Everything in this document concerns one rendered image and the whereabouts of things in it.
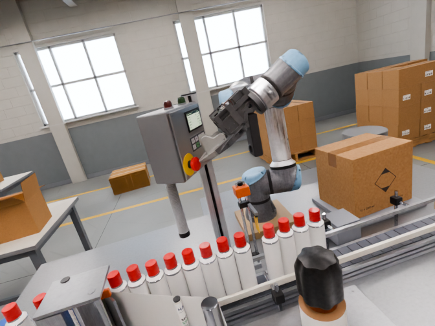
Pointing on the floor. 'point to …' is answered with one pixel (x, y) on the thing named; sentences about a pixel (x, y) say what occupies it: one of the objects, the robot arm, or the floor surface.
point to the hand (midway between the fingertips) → (205, 160)
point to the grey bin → (364, 131)
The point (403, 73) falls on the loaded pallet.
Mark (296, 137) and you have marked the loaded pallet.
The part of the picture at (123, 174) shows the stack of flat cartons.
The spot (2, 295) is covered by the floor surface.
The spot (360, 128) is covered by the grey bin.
